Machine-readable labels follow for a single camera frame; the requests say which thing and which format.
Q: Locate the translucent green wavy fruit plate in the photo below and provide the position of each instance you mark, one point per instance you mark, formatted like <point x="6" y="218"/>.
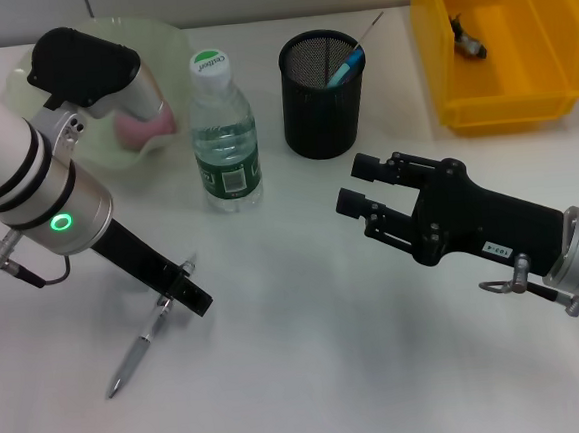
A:
<point x="177" y="60"/>

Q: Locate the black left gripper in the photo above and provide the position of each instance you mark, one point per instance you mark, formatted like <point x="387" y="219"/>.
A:
<point x="132" y="259"/>

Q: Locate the black mesh pen cup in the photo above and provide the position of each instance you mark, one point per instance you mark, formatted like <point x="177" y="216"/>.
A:
<point x="322" y="123"/>

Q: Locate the yellow plastic bin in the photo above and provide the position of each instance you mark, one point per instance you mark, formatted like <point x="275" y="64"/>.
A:
<point x="510" y="84"/>

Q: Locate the silver ballpoint pen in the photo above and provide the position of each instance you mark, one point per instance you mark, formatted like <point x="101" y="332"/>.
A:
<point x="130" y="359"/>

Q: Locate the clear plastic ruler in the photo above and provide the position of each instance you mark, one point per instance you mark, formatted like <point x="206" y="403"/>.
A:
<point x="370" y="29"/>

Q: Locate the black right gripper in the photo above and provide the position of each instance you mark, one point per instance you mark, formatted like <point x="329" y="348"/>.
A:
<point x="490" y="221"/>

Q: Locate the pink toy peach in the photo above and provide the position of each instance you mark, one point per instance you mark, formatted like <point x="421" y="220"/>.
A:
<point x="137" y="133"/>

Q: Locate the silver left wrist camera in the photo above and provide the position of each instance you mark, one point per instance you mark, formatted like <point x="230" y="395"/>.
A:
<point x="87" y="67"/>

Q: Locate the green plastic wrapper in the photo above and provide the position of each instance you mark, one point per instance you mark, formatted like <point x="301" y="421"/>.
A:
<point x="469" y="42"/>

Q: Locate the clear green-label water bottle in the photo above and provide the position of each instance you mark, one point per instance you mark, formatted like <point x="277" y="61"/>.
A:
<point x="224" y="146"/>

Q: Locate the right gripper metal connector plug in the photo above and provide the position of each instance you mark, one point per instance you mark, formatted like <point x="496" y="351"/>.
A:
<point x="520" y="273"/>

